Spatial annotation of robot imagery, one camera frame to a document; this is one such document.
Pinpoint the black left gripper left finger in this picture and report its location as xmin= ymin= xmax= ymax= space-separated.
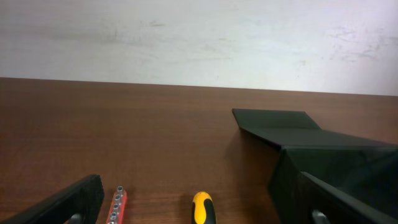
xmin=3 ymin=174 xmax=104 ymax=224

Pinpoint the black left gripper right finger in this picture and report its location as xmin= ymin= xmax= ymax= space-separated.
xmin=298 ymin=172 xmax=397 ymax=224

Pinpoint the orange bit holder strip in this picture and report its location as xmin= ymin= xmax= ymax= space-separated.
xmin=106 ymin=185 xmax=127 ymax=224

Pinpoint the black open box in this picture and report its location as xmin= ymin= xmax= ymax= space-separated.
xmin=233 ymin=109 xmax=397 ymax=223

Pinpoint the yellow black screwdriver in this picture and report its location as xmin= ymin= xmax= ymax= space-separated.
xmin=192 ymin=192 xmax=217 ymax=224

